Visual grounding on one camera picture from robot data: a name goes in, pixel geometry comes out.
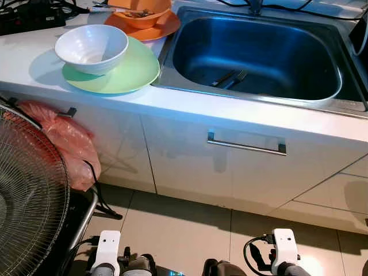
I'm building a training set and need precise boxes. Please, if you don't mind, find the silver metal fork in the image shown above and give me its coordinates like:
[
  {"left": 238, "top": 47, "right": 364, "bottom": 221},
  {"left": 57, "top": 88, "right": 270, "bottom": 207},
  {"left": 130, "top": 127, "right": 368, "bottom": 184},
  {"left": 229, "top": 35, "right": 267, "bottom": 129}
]
[{"left": 226, "top": 69, "right": 249, "bottom": 90}]

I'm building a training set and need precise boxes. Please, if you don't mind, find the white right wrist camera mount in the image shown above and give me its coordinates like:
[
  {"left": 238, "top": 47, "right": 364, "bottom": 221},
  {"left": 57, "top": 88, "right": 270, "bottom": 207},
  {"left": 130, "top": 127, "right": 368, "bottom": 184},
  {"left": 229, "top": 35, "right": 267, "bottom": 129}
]
[{"left": 270, "top": 228, "right": 301, "bottom": 274}]

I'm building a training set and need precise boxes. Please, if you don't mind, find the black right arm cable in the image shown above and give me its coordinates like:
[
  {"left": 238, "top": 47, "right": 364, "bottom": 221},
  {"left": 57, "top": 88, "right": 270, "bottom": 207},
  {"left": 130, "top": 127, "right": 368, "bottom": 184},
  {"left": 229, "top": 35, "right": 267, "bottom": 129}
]
[{"left": 243, "top": 235, "right": 277, "bottom": 276}]

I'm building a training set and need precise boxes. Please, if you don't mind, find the black power strip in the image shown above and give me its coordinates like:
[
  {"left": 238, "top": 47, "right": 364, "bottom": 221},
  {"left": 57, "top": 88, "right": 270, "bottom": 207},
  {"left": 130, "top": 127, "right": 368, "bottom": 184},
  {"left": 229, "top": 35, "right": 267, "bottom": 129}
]
[{"left": 0, "top": 3, "right": 67, "bottom": 36}]

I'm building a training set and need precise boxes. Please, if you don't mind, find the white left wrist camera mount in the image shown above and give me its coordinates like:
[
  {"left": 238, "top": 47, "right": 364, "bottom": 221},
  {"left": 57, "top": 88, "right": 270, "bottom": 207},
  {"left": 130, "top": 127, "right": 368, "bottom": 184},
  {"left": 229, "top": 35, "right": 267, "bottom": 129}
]
[{"left": 89, "top": 230, "right": 121, "bottom": 271}]

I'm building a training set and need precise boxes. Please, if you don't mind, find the black floor cable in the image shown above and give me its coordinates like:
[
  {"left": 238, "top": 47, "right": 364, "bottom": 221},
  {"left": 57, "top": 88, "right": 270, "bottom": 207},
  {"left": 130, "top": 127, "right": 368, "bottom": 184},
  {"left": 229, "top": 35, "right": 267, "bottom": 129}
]
[{"left": 83, "top": 161, "right": 122, "bottom": 220}]

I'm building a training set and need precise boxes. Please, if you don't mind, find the dark sink faucet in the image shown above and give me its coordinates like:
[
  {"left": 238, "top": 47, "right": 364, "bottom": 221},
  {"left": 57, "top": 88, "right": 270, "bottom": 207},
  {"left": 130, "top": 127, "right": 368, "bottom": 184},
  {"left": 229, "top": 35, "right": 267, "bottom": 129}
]
[{"left": 248, "top": 0, "right": 265, "bottom": 15}]

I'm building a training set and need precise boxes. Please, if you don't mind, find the black fan stand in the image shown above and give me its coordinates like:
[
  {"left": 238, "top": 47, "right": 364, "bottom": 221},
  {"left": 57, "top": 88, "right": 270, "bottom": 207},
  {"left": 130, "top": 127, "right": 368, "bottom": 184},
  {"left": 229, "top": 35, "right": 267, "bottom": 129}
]
[{"left": 57, "top": 187, "right": 98, "bottom": 276}]

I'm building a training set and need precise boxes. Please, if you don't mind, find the short steel cabinet handle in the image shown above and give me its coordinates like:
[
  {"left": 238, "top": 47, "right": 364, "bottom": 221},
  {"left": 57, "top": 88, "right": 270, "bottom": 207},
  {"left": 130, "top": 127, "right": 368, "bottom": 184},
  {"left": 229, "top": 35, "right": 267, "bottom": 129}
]
[{"left": 56, "top": 107, "right": 77, "bottom": 118}]

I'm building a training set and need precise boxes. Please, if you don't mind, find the orange plate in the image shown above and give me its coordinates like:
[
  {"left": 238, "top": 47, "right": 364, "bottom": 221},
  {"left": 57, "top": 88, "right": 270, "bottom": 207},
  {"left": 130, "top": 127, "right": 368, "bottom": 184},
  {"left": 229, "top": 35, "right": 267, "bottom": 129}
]
[{"left": 103, "top": 9, "right": 181, "bottom": 42}]

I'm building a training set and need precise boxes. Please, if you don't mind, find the light green plate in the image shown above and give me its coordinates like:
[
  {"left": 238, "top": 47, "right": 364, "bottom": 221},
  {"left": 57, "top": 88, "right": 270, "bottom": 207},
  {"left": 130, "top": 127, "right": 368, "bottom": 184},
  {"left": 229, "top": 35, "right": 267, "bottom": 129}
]
[{"left": 62, "top": 36, "right": 160, "bottom": 95}]

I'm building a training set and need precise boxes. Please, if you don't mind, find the grey robot leg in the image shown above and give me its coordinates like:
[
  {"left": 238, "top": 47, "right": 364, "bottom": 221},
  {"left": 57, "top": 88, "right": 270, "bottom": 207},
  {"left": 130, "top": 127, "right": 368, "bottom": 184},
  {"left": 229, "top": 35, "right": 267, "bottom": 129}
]
[
  {"left": 201, "top": 259, "right": 245, "bottom": 276},
  {"left": 118, "top": 253, "right": 159, "bottom": 276}
]

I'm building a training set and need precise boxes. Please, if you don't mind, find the red plastic bag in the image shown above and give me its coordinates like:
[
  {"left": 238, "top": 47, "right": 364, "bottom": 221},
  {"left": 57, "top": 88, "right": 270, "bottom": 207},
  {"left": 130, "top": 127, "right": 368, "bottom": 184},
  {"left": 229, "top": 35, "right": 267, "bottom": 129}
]
[{"left": 17, "top": 101, "right": 102, "bottom": 191}]

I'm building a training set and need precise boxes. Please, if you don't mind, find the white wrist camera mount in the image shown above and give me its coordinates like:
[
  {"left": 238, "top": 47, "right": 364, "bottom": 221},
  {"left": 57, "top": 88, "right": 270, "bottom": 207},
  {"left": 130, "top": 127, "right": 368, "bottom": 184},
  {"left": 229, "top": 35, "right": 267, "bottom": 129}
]
[
  {"left": 270, "top": 228, "right": 301, "bottom": 274},
  {"left": 89, "top": 230, "right": 121, "bottom": 271}
]

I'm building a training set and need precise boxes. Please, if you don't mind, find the grey robot left leg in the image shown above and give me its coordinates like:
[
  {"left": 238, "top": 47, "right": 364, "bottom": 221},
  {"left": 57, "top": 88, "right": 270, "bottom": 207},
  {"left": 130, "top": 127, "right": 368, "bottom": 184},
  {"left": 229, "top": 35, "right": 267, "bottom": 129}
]
[{"left": 118, "top": 253, "right": 159, "bottom": 276}]

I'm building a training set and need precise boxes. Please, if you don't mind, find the metal grille floor fan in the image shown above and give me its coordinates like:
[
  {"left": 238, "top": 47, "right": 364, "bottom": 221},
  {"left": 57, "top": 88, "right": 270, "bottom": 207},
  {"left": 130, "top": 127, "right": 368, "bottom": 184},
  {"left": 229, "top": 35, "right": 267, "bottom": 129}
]
[{"left": 0, "top": 103, "right": 71, "bottom": 276}]

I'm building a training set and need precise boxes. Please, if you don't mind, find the silver metal utensil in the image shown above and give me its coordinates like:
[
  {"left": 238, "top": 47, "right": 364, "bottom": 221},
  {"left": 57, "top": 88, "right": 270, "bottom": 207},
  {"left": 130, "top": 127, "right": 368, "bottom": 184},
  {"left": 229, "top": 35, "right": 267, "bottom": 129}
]
[{"left": 126, "top": 8, "right": 151, "bottom": 17}]

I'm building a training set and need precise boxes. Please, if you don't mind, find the grey robot right leg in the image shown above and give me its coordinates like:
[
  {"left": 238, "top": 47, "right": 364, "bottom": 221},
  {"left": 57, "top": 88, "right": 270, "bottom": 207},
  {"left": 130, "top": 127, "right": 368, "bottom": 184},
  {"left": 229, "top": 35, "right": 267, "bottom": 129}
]
[{"left": 201, "top": 259, "right": 245, "bottom": 276}]

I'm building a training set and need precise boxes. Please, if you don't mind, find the stainless steel sink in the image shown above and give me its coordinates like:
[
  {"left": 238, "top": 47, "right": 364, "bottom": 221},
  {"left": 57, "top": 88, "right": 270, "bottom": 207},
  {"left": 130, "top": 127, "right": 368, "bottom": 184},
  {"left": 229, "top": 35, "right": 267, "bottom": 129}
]
[{"left": 152, "top": 6, "right": 368, "bottom": 118}]

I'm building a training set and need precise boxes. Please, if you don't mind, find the long steel cabinet handle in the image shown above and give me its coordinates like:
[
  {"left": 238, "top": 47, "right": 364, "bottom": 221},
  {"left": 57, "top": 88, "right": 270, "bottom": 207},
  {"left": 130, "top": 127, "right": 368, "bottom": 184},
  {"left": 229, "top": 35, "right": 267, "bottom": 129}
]
[{"left": 207, "top": 131, "right": 287, "bottom": 156}]

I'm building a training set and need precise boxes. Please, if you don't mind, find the orange bowl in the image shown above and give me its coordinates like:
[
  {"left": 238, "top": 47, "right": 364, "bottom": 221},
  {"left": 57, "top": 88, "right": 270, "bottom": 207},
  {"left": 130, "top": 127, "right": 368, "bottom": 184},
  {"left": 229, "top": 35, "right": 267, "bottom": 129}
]
[{"left": 108, "top": 0, "right": 172, "bottom": 29}]

